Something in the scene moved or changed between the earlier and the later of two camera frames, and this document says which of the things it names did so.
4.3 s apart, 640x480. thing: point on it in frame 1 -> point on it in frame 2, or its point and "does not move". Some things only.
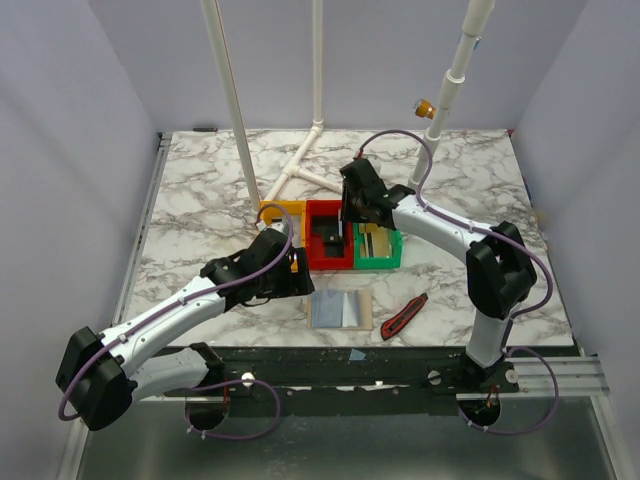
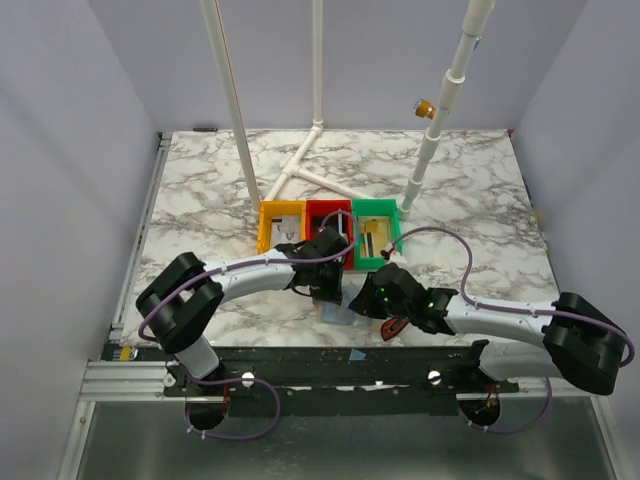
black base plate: [309, 379] does not move
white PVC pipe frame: [299, 166] does not move
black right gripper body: [357, 210] -> [364, 300]
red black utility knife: [397, 324] does not move
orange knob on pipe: [425, 109] does not move
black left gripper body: [283, 283] -> [327, 286]
